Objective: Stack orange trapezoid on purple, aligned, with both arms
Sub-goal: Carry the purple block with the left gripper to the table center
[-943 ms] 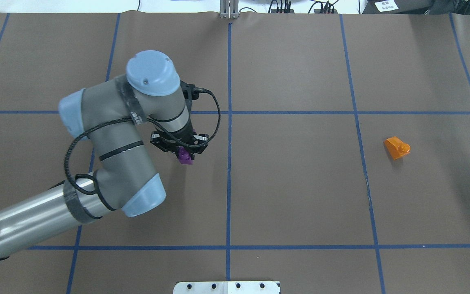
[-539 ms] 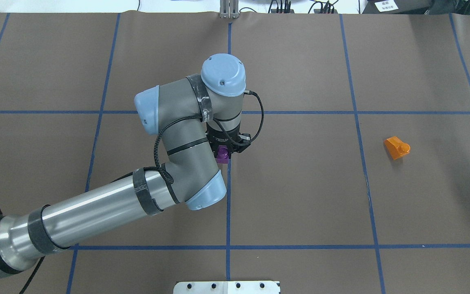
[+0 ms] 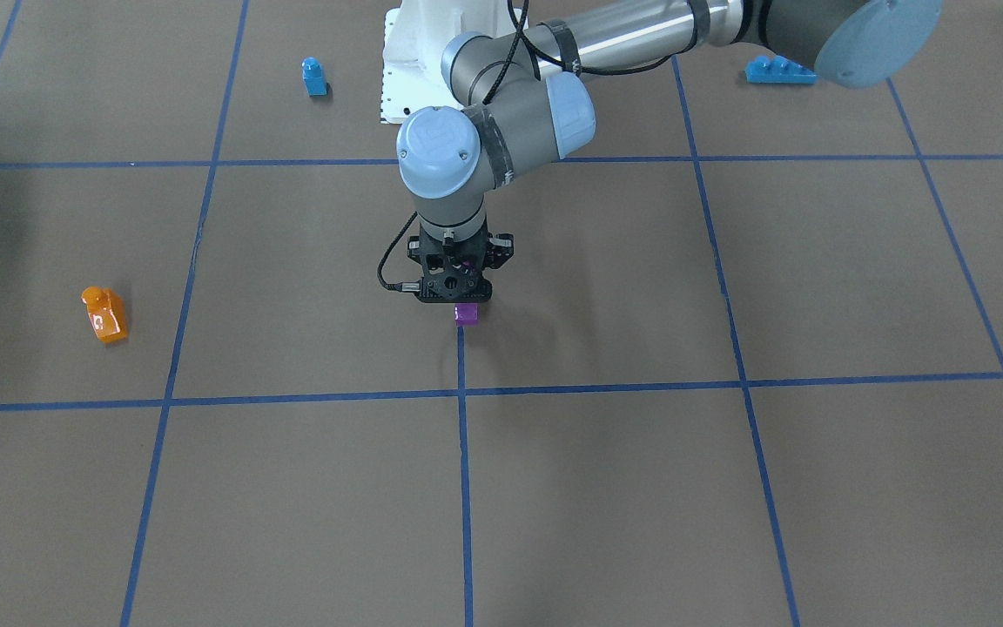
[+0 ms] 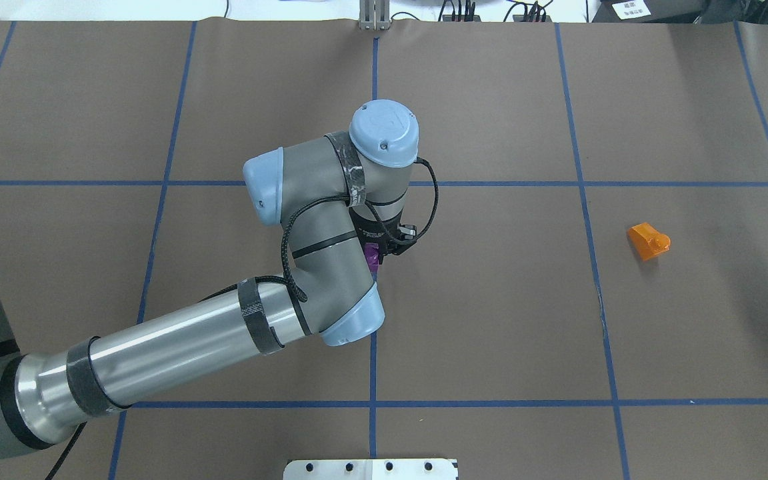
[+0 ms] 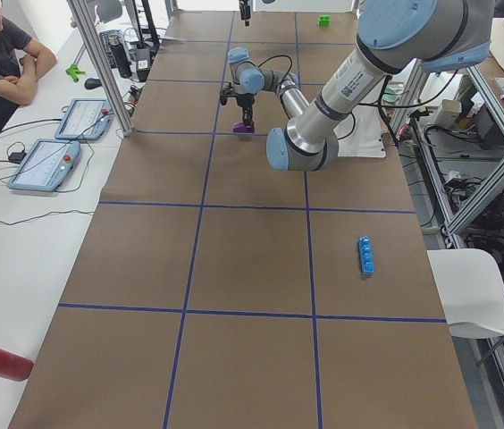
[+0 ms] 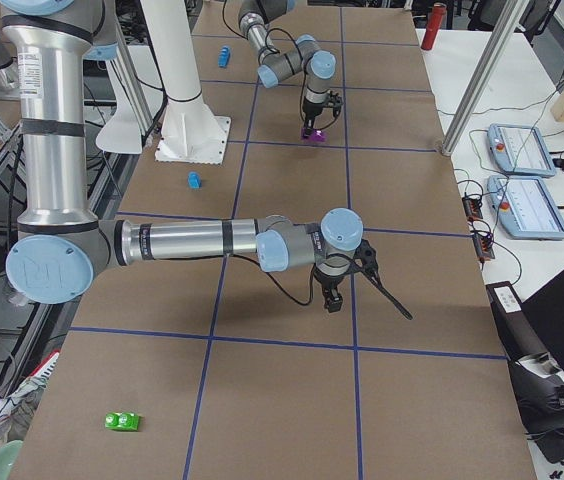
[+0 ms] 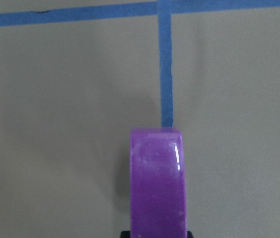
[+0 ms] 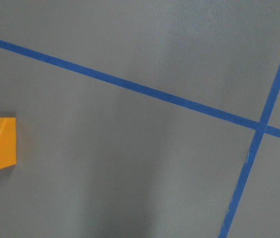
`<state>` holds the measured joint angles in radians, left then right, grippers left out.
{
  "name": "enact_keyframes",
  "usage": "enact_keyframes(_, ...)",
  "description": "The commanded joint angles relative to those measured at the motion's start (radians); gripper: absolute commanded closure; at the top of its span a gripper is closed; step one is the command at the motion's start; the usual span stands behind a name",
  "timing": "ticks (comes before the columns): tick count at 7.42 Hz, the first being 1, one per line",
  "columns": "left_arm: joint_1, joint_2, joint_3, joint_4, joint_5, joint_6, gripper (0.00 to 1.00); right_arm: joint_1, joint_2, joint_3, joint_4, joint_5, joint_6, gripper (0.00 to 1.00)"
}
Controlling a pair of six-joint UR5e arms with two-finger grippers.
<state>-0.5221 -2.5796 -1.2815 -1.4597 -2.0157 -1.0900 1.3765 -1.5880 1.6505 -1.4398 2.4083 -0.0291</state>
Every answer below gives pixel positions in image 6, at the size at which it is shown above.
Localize purple trapezoid block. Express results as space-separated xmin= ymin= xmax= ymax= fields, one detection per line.
xmin=300 ymin=127 xmax=326 ymax=143

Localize blue block far side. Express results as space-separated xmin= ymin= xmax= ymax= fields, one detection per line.
xmin=218 ymin=45 xmax=231 ymax=68

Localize orange terminal board lower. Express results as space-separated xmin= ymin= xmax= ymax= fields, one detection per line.
xmin=472 ymin=232 xmax=495 ymax=263

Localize orange terminal board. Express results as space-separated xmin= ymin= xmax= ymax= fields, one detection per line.
xmin=462 ymin=195 xmax=483 ymax=222
xmin=472 ymin=232 xmax=495 ymax=263

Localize orange terminal board upper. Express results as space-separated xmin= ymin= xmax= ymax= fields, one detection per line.
xmin=462 ymin=195 xmax=483 ymax=222

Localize red cylinder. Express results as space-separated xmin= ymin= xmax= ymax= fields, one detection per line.
xmin=420 ymin=2 xmax=447 ymax=51

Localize teach pendant upper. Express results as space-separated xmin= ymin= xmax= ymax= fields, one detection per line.
xmin=487 ymin=124 xmax=556 ymax=178

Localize teach pendant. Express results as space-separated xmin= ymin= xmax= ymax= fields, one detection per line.
xmin=487 ymin=124 xmax=556 ymax=178
xmin=487 ymin=175 xmax=564 ymax=240

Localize teach pendant lower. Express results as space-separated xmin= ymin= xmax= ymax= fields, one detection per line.
xmin=487 ymin=175 xmax=564 ymax=240

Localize black laptop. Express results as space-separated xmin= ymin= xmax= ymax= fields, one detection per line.
xmin=486 ymin=270 xmax=564 ymax=463

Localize green block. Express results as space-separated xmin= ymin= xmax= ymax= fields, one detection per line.
xmin=104 ymin=412 xmax=141 ymax=432

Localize pale green bowl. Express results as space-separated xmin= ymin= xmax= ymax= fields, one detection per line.
xmin=0 ymin=440 xmax=23 ymax=480

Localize black far camera mount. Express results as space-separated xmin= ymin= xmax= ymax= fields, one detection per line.
xmin=325 ymin=90 xmax=343 ymax=120

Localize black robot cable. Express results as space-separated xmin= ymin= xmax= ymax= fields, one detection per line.
xmin=231 ymin=252 xmax=363 ymax=307

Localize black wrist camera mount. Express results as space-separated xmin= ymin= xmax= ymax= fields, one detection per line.
xmin=354 ymin=239 xmax=413 ymax=320

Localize white pedestal column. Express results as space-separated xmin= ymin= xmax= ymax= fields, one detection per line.
xmin=141 ymin=0 xmax=231 ymax=164

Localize blue block near pedestal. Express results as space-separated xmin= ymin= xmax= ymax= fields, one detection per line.
xmin=187 ymin=171 xmax=202 ymax=189

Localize aluminium frame post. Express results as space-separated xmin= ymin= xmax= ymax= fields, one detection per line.
xmin=438 ymin=0 xmax=529 ymax=157

